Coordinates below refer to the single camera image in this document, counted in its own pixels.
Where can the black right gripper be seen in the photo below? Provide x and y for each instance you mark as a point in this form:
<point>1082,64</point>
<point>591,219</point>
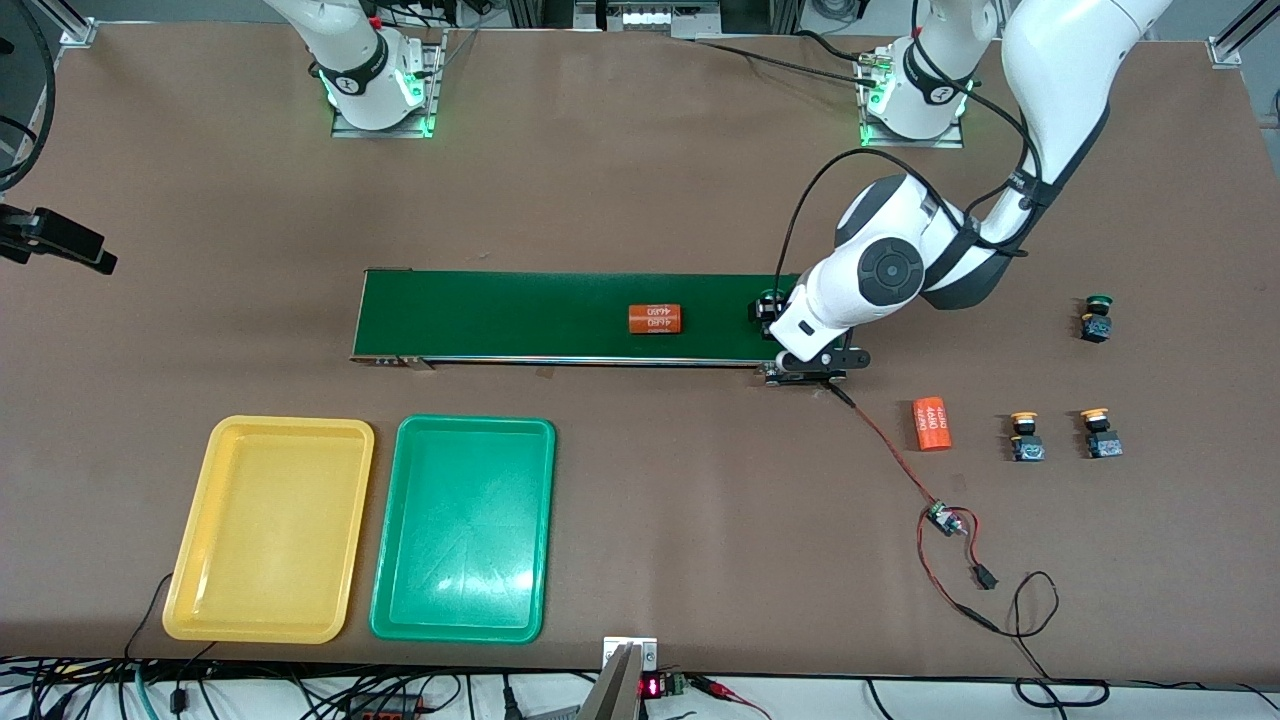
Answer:
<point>48,236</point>

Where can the green cap push button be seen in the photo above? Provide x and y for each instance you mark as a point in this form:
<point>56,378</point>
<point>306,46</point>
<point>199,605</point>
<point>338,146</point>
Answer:
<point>1097,325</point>
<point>770,306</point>

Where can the orange cylinder white print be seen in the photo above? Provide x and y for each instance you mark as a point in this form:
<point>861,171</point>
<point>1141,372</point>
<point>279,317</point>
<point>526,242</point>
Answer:
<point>655,320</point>
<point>931,425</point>

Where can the yellow cap push button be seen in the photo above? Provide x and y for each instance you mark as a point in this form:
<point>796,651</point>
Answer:
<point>1027,445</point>
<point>1102,442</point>

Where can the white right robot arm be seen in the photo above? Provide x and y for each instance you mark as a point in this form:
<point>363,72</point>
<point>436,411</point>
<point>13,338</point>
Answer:
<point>350,60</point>

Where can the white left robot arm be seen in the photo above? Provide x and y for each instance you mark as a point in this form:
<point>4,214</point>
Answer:
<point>890,270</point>

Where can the green conveyor belt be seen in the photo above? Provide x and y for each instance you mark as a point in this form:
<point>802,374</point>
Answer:
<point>560,315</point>

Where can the small controller circuit board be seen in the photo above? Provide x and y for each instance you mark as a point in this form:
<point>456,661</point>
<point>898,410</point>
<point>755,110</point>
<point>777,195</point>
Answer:
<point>943,520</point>

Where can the metal rack with light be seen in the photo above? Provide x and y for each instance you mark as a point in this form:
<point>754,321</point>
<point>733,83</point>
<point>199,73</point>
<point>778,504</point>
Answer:
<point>650,18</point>

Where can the yellow plastic tray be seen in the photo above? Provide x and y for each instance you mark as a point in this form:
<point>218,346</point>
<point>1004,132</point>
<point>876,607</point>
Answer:
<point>260,540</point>

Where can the red clip lead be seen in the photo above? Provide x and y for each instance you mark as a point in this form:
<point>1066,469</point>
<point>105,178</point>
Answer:
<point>715,686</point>

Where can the green plastic tray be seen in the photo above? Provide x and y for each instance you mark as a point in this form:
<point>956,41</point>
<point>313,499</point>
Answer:
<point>470,560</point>

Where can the red digit display module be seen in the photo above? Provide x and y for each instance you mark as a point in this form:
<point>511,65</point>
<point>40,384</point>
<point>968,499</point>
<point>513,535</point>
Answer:
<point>652,687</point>

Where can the red power strip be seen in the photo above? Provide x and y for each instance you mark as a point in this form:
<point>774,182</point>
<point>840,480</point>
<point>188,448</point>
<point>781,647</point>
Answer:
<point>385,708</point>

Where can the aluminium frame profile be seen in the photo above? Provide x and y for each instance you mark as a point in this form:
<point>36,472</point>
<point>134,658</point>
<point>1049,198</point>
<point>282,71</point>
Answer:
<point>78,25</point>
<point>1225,48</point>

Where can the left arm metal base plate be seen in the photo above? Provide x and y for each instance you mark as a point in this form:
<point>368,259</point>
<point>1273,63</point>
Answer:
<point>912,142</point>

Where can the grey camera stand bracket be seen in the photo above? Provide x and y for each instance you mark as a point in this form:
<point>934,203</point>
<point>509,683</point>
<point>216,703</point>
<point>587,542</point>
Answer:
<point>620,690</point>

